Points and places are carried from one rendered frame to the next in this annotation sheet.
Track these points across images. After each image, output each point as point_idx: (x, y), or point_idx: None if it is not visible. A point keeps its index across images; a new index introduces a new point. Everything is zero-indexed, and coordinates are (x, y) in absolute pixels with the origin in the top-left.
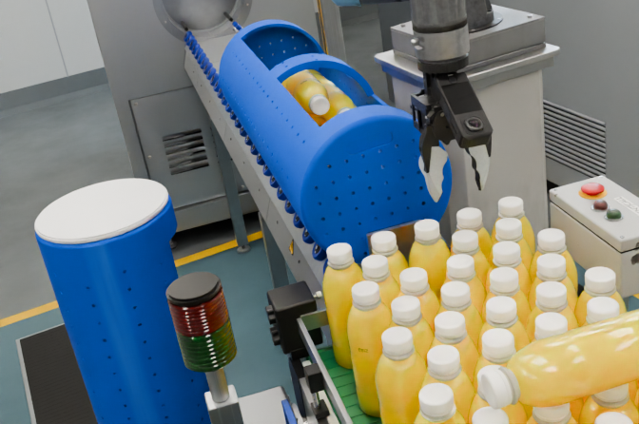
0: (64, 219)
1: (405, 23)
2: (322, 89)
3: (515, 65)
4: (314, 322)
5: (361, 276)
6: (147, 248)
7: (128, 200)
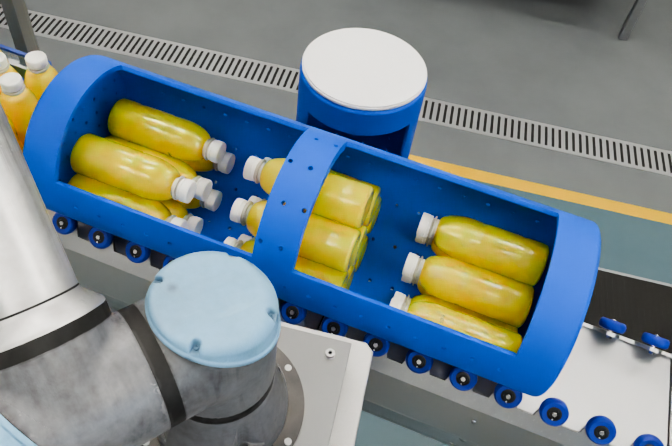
0: (369, 43)
1: (341, 371)
2: (266, 174)
3: None
4: None
5: (25, 80)
6: (299, 88)
7: (355, 79)
